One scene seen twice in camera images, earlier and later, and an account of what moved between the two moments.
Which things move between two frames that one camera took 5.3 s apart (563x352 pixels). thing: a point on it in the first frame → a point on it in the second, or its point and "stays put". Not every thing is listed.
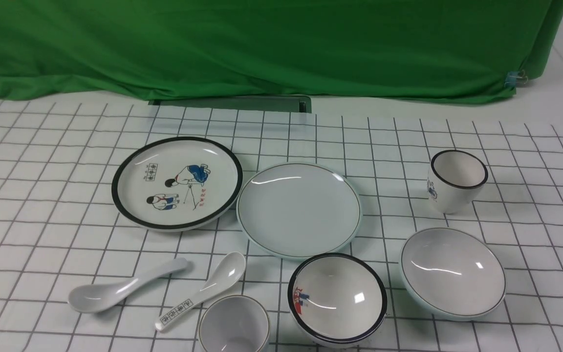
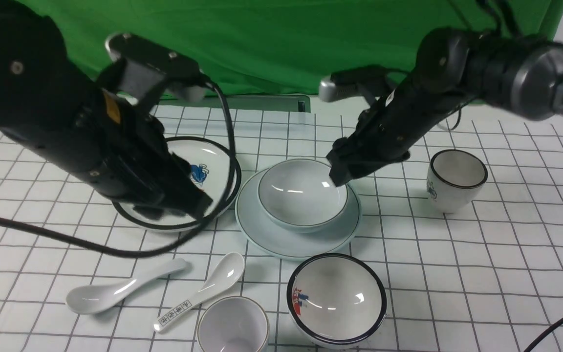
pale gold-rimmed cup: (233, 323) stays put
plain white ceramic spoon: (96, 298) stays put
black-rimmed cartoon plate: (176, 184) stays put
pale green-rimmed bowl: (449, 274) → (301, 195)
